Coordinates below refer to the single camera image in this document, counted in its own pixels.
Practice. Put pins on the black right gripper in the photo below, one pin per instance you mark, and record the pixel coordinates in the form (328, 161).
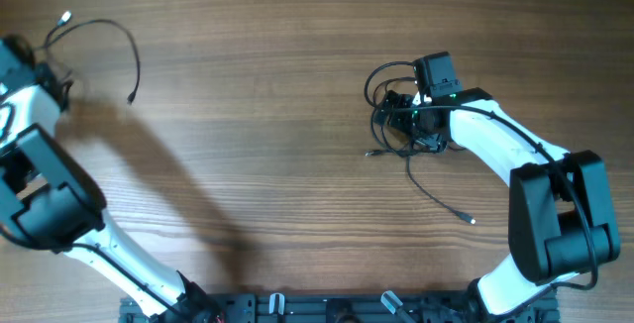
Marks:
(397, 120)

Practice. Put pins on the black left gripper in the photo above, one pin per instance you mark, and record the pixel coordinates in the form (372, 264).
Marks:
(43, 73)

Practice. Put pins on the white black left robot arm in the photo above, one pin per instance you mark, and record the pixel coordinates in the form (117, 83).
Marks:
(49, 203)

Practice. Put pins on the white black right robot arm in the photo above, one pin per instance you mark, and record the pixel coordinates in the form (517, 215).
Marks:
(561, 221)

